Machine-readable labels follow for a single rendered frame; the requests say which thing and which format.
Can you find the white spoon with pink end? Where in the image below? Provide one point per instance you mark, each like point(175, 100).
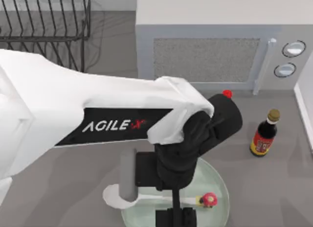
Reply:
point(113, 196)

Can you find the pale green glass plate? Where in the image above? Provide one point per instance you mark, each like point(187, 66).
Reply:
point(215, 178)

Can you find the red cap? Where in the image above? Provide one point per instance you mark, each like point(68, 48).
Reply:
point(227, 93)

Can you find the dark bottle with red label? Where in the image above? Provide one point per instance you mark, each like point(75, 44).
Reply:
point(264, 139)

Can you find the microwave door with grey window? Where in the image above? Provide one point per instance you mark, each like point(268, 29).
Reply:
point(205, 59)

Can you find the white cabinet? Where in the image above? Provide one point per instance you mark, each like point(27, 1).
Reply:
point(305, 109)

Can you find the small round microwave knob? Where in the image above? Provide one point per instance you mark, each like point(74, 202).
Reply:
point(284, 70)

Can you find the pale microwave oven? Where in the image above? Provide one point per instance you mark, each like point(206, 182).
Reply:
point(207, 9)

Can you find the large round microwave knob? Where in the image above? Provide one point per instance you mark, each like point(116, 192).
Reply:
point(293, 49)

